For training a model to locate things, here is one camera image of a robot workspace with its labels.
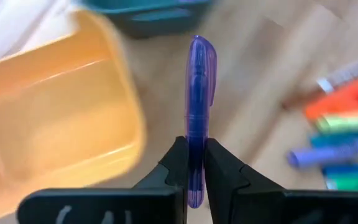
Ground green highlighter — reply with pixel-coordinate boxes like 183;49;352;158
325;173;358;192

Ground pale yellow-green highlighter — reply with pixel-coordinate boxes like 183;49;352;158
314;112;358;134

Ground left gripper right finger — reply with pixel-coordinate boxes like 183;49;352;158
204;138;358;224

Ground brown dry erase marker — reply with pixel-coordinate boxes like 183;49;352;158
282;49;358;110

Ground lavender Sharpie highlighter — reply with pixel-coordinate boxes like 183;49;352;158
287;138;358;168

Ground small translucent purple highlighter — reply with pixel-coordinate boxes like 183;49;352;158
184;34;218;210

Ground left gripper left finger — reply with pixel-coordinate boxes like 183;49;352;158
17;136;189;224

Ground dark teal plastic bin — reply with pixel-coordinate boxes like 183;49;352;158
78;0;214;40

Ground orange highlighter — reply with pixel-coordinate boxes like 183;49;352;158
304;77;358;121

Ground yellow plastic bin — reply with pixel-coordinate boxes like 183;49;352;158
0;8;148;224

